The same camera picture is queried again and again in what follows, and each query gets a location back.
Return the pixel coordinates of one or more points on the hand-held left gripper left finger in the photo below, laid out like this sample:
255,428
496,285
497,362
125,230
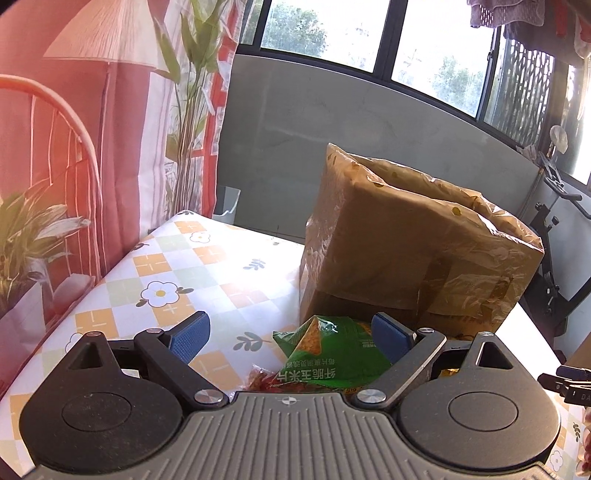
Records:
189,337

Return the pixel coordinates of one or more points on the plastic-wrapped cardboard box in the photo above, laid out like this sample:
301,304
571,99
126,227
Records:
392,240

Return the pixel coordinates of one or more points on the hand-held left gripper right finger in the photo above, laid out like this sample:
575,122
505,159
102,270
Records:
390,337

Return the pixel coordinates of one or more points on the printed pink curtain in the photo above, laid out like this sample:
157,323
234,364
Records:
69,138

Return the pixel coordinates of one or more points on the window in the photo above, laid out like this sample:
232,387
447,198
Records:
323,27

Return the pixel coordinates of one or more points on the white crumpled cloth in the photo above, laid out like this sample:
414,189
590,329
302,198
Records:
560,137

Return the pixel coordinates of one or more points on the hanging clothes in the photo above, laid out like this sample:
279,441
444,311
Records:
531,18

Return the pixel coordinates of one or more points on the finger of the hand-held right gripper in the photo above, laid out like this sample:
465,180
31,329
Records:
575,394
575,370

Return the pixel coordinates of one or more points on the red snack packet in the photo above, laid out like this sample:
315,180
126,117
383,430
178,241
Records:
263,381

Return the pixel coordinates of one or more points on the metal window grille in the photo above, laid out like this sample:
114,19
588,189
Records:
519,87

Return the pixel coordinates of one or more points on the black exercise bike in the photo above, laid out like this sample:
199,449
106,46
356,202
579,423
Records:
549,286

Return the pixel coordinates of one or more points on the green snack packet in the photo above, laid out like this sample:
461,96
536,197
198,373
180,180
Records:
332,355

